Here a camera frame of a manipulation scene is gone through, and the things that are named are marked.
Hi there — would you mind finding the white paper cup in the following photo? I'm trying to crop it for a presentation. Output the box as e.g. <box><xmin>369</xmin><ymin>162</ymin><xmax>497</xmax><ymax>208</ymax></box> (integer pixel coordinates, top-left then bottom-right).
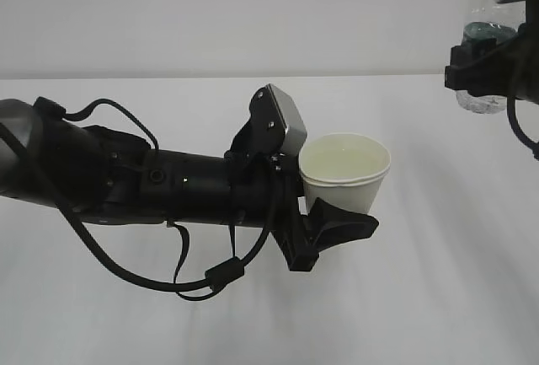
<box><xmin>302</xmin><ymin>171</ymin><xmax>387</xmax><ymax>214</ymax></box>
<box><xmin>298</xmin><ymin>132</ymin><xmax>392</xmax><ymax>185</ymax></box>

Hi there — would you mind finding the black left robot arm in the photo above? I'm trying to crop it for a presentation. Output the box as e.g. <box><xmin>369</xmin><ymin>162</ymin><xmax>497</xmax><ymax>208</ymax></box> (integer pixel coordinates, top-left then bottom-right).
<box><xmin>1</xmin><ymin>89</ymin><xmax>378</xmax><ymax>272</ymax></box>

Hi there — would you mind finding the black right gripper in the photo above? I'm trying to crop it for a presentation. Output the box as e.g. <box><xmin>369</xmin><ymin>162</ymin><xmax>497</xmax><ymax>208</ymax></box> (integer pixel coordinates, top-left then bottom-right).
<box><xmin>445</xmin><ymin>0</ymin><xmax>538</xmax><ymax>105</ymax></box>

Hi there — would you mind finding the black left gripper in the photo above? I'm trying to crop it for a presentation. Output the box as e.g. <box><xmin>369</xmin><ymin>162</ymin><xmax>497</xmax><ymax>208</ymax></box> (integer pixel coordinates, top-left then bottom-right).
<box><xmin>241</xmin><ymin>154</ymin><xmax>379</xmax><ymax>272</ymax></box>

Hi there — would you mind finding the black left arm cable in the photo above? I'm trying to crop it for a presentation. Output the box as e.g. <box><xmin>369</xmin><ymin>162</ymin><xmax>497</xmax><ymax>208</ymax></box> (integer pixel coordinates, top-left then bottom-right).
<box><xmin>0</xmin><ymin>98</ymin><xmax>279</xmax><ymax>303</ymax></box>

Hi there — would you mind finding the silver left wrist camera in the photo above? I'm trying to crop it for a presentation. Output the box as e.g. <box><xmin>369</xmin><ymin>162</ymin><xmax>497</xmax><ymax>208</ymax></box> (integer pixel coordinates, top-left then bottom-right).
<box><xmin>226</xmin><ymin>83</ymin><xmax>307</xmax><ymax>172</ymax></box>

